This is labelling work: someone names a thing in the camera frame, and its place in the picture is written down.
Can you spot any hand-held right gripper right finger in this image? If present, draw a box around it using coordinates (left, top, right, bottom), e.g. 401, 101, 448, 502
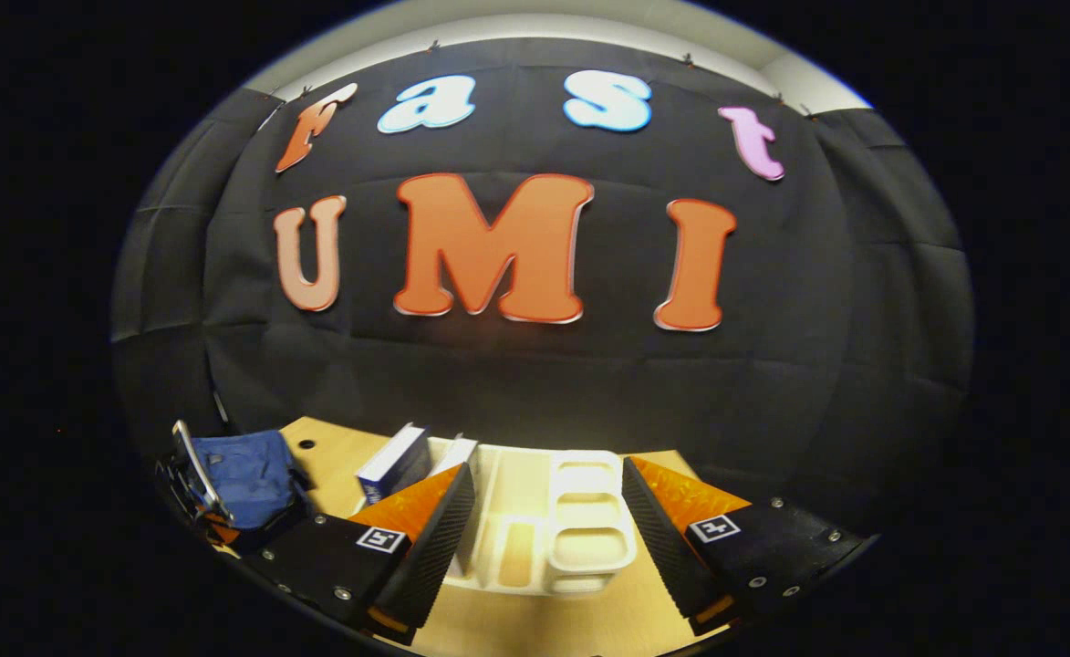
623, 456, 868, 638

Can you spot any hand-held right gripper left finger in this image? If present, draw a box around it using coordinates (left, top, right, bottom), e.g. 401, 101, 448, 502
261, 463, 477, 645

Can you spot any blue schoolbag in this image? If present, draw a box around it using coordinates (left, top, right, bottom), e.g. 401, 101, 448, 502
190, 429, 315, 553

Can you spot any white bookshelf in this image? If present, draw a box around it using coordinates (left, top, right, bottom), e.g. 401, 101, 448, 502
352, 438, 640, 599

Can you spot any blue book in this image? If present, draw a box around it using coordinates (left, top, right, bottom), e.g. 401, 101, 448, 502
356, 422, 433, 507

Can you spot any white book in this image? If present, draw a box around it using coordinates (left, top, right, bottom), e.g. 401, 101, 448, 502
431, 434, 481, 477

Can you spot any black backdrop cloth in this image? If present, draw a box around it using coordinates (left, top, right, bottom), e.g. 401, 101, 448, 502
110, 36, 975, 539

